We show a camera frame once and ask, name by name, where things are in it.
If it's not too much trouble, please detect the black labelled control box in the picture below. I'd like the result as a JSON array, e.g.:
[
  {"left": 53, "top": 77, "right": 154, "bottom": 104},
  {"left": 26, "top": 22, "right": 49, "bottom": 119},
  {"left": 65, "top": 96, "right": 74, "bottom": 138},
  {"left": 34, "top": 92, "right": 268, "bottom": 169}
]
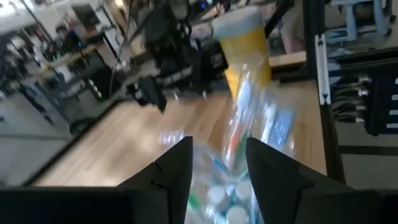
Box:
[{"left": 366, "top": 70, "right": 398, "bottom": 137}]

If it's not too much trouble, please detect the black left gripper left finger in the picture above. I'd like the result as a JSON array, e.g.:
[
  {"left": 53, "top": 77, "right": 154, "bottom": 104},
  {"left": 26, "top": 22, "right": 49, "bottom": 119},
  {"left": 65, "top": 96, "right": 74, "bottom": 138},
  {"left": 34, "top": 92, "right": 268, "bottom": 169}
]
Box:
[{"left": 0, "top": 135, "right": 194, "bottom": 224}]

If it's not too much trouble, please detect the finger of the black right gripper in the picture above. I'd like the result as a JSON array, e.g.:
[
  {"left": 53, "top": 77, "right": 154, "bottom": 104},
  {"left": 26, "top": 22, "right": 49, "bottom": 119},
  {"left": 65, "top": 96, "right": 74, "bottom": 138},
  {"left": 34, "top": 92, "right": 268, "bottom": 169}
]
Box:
[
  {"left": 126, "top": 77, "right": 169, "bottom": 113},
  {"left": 201, "top": 40, "right": 230, "bottom": 90}
]

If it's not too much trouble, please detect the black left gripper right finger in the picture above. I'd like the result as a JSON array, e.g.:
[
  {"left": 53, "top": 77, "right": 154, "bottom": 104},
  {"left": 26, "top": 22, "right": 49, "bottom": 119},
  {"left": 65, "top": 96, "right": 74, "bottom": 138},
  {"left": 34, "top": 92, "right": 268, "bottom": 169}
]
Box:
[{"left": 245, "top": 137, "right": 398, "bottom": 224}]

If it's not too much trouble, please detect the blue toothbrush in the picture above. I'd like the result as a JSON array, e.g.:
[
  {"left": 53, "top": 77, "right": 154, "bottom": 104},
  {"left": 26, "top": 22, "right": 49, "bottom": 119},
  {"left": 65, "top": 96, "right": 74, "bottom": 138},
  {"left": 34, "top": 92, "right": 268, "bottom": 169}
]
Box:
[
  {"left": 236, "top": 74, "right": 254, "bottom": 113},
  {"left": 211, "top": 155, "right": 229, "bottom": 172}
]

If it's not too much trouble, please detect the silver aluminium extrusion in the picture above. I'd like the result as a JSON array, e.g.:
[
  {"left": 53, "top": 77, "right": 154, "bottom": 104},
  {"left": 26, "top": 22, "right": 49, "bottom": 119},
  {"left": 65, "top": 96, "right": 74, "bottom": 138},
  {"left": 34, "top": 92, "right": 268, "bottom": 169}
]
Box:
[{"left": 314, "top": 34, "right": 331, "bottom": 106}]

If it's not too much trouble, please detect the grey metal table frame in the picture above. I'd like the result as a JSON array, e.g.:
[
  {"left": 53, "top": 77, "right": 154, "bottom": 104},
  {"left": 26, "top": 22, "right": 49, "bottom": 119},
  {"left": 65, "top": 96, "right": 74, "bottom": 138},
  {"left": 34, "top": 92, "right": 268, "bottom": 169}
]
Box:
[{"left": 325, "top": 0, "right": 393, "bottom": 44}]

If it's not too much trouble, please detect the orange toothbrush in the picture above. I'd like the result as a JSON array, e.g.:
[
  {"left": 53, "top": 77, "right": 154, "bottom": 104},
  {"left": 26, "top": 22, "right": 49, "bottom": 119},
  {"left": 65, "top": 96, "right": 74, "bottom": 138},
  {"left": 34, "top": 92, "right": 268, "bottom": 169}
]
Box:
[{"left": 225, "top": 121, "right": 248, "bottom": 164}]

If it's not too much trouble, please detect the yellow white wipes canister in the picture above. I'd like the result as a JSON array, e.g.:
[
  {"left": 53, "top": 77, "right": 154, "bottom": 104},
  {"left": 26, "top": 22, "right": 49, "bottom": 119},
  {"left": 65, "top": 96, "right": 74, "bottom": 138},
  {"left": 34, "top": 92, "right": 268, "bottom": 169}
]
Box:
[{"left": 213, "top": 6, "right": 273, "bottom": 98}]

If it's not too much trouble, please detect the teal tube white cap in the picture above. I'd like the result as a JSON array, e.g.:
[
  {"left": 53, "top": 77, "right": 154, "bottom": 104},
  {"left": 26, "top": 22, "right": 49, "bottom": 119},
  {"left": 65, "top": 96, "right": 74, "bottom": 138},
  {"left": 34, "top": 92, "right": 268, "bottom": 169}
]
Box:
[
  {"left": 226, "top": 205, "right": 250, "bottom": 224},
  {"left": 207, "top": 185, "right": 229, "bottom": 205},
  {"left": 235, "top": 179, "right": 253, "bottom": 200}
]

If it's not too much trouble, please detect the clear acrylic organizer box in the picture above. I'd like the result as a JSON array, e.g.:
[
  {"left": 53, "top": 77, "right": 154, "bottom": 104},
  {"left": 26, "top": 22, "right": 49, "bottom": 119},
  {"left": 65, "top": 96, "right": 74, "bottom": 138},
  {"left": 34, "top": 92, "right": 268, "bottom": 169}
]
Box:
[{"left": 158, "top": 63, "right": 297, "bottom": 224}]

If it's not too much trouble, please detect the black aluminium table frame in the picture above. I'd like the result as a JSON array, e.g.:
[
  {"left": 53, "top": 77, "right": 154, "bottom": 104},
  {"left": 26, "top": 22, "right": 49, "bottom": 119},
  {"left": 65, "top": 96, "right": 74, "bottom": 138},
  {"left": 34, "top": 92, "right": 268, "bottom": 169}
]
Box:
[{"left": 23, "top": 0, "right": 398, "bottom": 187}]

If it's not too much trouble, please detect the green toothbrush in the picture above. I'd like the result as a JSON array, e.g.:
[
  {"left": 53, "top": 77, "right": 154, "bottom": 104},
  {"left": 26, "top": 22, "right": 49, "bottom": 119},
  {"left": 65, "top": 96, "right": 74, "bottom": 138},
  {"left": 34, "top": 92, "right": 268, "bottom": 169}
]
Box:
[{"left": 188, "top": 192, "right": 203, "bottom": 209}]

